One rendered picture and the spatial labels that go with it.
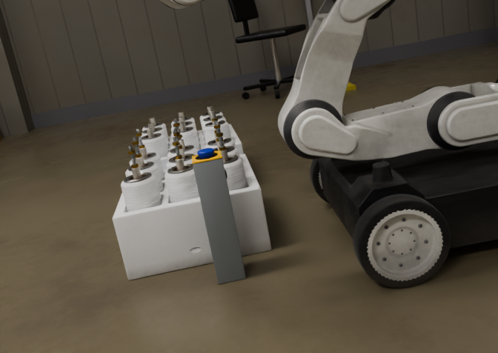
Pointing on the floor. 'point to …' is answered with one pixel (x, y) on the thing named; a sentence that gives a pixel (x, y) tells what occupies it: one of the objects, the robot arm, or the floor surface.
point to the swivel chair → (243, 4)
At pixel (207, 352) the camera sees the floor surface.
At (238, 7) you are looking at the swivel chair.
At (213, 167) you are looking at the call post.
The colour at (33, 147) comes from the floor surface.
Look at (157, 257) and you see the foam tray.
